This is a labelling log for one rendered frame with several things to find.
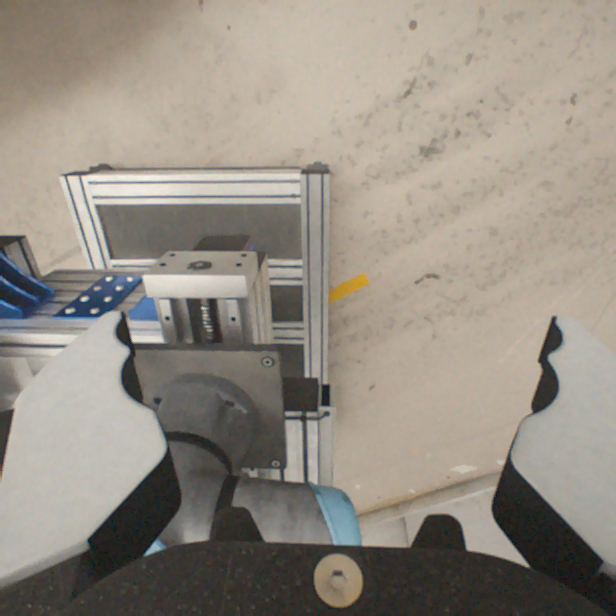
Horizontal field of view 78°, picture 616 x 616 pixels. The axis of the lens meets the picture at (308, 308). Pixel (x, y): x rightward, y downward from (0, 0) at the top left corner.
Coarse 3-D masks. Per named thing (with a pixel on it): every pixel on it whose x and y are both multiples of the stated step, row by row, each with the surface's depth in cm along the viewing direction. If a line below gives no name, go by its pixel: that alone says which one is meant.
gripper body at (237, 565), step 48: (240, 528) 6; (432, 528) 5; (144, 576) 5; (192, 576) 5; (240, 576) 5; (288, 576) 5; (336, 576) 5; (384, 576) 5; (432, 576) 5; (480, 576) 5; (528, 576) 5
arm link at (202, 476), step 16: (176, 448) 42; (192, 448) 42; (176, 464) 40; (192, 464) 41; (208, 464) 42; (192, 480) 39; (208, 480) 39; (224, 480) 40; (192, 496) 37; (208, 496) 37; (224, 496) 37; (192, 512) 36; (208, 512) 36; (176, 528) 35; (192, 528) 35; (208, 528) 35; (160, 544) 33; (176, 544) 34
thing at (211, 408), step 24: (168, 384) 50; (192, 384) 48; (216, 384) 49; (168, 408) 46; (192, 408) 46; (216, 408) 47; (240, 408) 50; (168, 432) 44; (192, 432) 44; (216, 432) 46; (240, 432) 48; (216, 456) 43; (240, 456) 49
